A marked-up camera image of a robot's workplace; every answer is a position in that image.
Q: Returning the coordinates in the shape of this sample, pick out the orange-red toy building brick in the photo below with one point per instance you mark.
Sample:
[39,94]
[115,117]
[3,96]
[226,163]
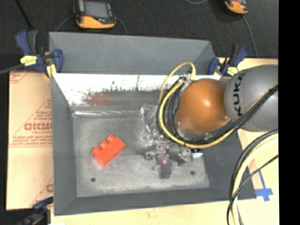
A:
[107,151]

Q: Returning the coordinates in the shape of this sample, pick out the purple and grey small toy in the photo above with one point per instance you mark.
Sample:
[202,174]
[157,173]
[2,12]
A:
[163,160]

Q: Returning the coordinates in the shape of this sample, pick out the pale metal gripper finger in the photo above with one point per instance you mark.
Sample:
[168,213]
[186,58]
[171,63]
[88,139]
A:
[149,154]

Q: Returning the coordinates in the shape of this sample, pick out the grey metal bin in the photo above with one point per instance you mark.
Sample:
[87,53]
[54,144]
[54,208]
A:
[131,55]

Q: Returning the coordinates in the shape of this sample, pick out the brown cardboard board red print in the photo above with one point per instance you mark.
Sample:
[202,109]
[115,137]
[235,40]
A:
[28,116]

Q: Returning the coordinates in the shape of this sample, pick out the clear plastic packet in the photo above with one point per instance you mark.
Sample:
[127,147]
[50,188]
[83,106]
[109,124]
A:
[148,123]

